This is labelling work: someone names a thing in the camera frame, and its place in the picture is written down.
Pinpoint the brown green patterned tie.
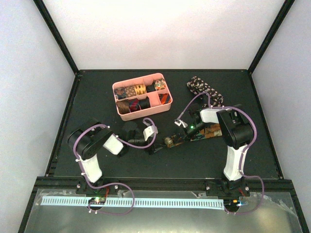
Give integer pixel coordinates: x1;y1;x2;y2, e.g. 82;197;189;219
163;123;222;148

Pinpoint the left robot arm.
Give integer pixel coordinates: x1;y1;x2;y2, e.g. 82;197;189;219
68;117;158;194

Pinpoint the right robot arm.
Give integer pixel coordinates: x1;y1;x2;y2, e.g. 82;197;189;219
174;106;257;196

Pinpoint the red navy rolled tie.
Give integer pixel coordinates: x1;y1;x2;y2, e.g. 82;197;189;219
129;98;140;113

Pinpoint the black floral tie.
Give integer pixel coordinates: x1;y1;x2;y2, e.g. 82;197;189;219
187;76;224;107

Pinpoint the red striped rolled tie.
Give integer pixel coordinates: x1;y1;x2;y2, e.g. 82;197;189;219
159;93;171;104

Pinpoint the blue floral rolled tie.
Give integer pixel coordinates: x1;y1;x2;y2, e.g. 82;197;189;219
114;87;127;100

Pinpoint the brown paisley rolled tie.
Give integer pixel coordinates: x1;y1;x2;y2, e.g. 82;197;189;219
124;85;137;98

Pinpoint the pink divided organizer box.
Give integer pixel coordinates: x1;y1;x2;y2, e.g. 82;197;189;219
112;73;173;121

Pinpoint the yellow black rolled tie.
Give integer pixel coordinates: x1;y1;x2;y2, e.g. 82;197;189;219
134;84;147;95

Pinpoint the white red floral rolled tie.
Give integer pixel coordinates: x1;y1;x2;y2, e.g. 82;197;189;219
153;78;167;91

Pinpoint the light blue slotted strip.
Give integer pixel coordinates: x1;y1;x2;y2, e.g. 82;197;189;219
40;196;225;210

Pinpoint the clear acrylic sheet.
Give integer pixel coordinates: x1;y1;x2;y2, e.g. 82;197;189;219
19;189;305;233

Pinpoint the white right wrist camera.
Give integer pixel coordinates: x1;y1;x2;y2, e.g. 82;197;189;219
174;119;188;128

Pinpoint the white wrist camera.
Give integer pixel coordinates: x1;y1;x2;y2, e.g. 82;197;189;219
143;125;158;141
174;119;188;128

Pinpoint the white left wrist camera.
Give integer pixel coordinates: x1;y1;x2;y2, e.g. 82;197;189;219
143;125;158;141

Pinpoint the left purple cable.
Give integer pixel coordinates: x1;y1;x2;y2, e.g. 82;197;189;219
73;117;156;216

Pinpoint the black aluminium mounting rail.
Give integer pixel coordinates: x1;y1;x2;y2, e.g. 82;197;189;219
36;178;294;195

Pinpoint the right black frame post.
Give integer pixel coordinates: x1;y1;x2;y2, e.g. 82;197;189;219
248;0;295;74

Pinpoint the black frame post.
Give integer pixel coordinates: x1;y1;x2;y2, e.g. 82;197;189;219
248;0;295;74
33;0;79;75

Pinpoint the left black frame post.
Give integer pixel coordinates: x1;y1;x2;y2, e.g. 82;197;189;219
33;0;79;75

